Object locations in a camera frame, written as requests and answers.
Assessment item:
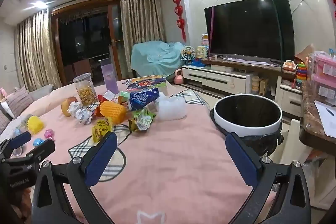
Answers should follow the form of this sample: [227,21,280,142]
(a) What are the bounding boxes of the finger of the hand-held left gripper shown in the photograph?
[0,131,32,160]
[16,139,56,165]

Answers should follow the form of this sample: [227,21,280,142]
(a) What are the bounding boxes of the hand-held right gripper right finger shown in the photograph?
[225,132,313,224]

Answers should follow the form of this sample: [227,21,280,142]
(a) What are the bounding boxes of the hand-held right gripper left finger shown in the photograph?
[31,132,118,224]

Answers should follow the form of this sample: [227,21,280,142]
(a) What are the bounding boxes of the yellow snack packet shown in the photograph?
[91,119,114,143]

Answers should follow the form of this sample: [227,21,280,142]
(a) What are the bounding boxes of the white trash bin black bag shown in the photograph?
[209,94,285,157]

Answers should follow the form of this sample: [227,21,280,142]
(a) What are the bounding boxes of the printed paper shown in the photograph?
[77,108,99,125]

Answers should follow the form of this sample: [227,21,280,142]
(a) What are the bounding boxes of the orange snack packet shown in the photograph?
[93,105,105,118]

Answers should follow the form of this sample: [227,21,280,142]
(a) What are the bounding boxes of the yellow foam fruit net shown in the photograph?
[100,101,127,124]

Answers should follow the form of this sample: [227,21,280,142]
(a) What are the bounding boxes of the green snack packet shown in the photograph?
[130,109,155,132]

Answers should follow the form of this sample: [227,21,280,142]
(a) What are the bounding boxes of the blue snack packet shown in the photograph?
[129,88,160,111]

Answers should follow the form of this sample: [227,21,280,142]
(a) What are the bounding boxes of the white plastic tissue pack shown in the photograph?
[157,94,187,121]

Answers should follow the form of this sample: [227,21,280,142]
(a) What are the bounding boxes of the yellow plastic toy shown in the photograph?
[28,116,45,134]

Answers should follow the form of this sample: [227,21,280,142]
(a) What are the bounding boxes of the striped pink pillow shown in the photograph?
[5,88,34,119]

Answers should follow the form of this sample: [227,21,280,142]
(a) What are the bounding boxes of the apple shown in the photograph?
[61,97,78,117]

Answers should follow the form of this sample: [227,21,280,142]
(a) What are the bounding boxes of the crumpled white tissue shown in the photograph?
[69,102,84,118]

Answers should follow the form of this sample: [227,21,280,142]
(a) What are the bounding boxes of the clear popcorn jar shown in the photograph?
[73,73,99,106]

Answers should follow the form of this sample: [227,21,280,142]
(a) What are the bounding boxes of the pink blanket plaid patches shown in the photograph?
[0,77,277,224]

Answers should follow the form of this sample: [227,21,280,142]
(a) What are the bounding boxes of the brown perforated box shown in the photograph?
[260,78,269,96]

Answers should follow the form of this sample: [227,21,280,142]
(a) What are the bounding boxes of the brown marble counter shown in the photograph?
[299,80,336,156]

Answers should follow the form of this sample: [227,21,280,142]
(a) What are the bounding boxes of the purple transparent box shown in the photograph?
[100,58,118,94]

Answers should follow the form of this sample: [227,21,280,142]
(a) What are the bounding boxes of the colourful puzzle box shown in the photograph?
[123,75,168,98]

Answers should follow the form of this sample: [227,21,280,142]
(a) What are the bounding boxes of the beige patterned curtain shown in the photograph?
[120,0,166,80]
[14,10,62,92]

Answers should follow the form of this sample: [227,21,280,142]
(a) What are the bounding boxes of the white tv cabinet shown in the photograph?
[182,57,302,119]

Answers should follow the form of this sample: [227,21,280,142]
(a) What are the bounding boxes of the white paper sheet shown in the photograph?
[314,101,336,138]

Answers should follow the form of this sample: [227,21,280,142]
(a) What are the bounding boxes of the pink kettlebell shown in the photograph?
[174,69,184,85]

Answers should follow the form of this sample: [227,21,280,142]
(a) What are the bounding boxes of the toy cash register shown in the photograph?
[283,59,296,72]

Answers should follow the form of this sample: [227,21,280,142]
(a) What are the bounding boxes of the teal cloth cover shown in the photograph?
[130,42,188,78]

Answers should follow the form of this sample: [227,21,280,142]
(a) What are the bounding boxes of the yellow toy house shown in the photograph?
[196,46,208,59]

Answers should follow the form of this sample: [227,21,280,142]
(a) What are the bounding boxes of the wooden glass balcony door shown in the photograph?
[51,0,124,88]

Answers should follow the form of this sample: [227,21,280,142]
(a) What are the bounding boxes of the ferris wheel toy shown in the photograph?
[181,46,197,61]

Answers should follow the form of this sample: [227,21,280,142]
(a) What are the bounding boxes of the cardboard box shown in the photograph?
[295,44,315,62]

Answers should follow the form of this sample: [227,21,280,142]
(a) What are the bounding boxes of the black television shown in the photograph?
[204,0,296,63]

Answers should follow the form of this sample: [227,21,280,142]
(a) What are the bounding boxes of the pink ribbon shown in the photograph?
[208,6,215,58]

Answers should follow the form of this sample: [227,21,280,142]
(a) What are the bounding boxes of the rainbow stacking ring toy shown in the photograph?
[296,62,307,83]

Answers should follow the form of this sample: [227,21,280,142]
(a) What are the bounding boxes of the red hanging knot string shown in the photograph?
[171,0,187,42]

